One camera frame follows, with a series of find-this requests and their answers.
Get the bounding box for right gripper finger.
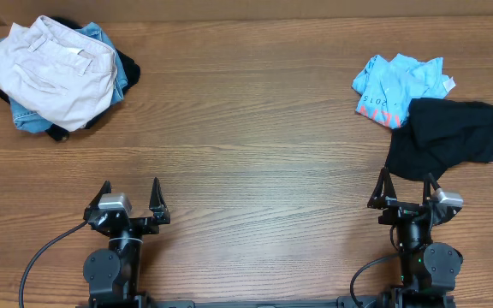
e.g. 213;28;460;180
367;168;397;210
423;173;442;203

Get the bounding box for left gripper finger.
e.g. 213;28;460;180
87;181;111;210
149;177;170;224

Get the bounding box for black t-shirt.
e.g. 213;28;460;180
385;98;493;181

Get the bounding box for light blue printed t-shirt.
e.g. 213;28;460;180
352;54;456;129

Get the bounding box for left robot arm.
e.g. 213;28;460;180
83;179;170;307

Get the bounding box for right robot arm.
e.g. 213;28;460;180
367;168;464;308

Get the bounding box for blue folded jeans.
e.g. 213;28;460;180
0;21;128;134

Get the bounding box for black folded garment under pile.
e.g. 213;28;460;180
0;15;141;143

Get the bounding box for beige folded trousers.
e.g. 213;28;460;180
0;15;117;132

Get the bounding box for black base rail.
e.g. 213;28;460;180
76;296;456;308

